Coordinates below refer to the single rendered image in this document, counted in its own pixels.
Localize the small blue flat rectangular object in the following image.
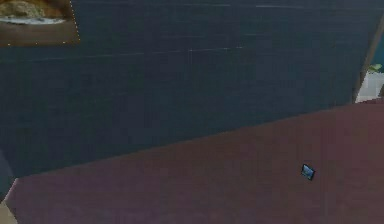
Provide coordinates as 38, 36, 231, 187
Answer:
300, 163, 316, 182

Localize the brown framed landscape picture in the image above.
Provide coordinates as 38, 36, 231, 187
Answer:
0, 0, 81, 48

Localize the green house plant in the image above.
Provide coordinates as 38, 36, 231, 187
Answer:
367, 63, 384, 74

